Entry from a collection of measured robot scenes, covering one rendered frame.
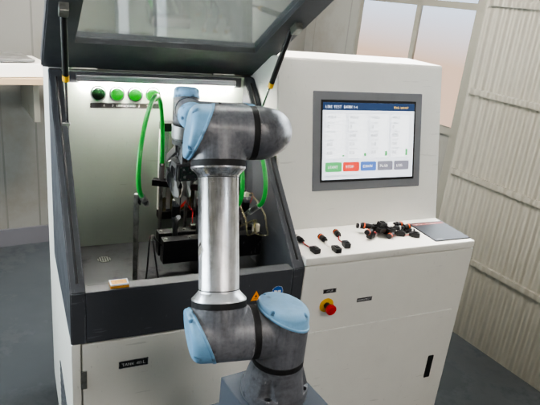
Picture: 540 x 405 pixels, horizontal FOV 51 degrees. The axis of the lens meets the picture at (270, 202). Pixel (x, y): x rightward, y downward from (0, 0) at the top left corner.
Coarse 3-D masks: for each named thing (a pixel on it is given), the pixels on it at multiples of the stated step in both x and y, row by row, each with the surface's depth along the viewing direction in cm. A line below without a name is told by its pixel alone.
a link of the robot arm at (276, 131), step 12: (264, 108) 117; (264, 120) 115; (276, 120) 117; (288, 120) 124; (264, 132) 115; (276, 132) 116; (288, 132) 120; (264, 144) 116; (276, 144) 117; (264, 156) 118
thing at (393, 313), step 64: (320, 64) 193; (384, 64) 204; (320, 192) 199; (384, 192) 211; (448, 256) 201; (320, 320) 187; (384, 320) 199; (448, 320) 214; (320, 384) 198; (384, 384) 212
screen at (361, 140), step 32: (320, 96) 194; (352, 96) 199; (384, 96) 205; (416, 96) 211; (320, 128) 195; (352, 128) 201; (384, 128) 206; (416, 128) 213; (320, 160) 197; (352, 160) 202; (384, 160) 208; (416, 160) 215
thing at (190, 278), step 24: (288, 264) 177; (96, 288) 152; (120, 288) 153; (144, 288) 156; (168, 288) 159; (192, 288) 162; (240, 288) 169; (264, 288) 173; (288, 288) 177; (96, 312) 152; (120, 312) 155; (144, 312) 158; (168, 312) 162; (96, 336) 155; (120, 336) 158
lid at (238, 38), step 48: (48, 0) 138; (96, 0) 144; (144, 0) 147; (192, 0) 150; (240, 0) 153; (288, 0) 156; (48, 48) 165; (96, 48) 168; (144, 48) 172; (192, 48) 177; (240, 48) 184
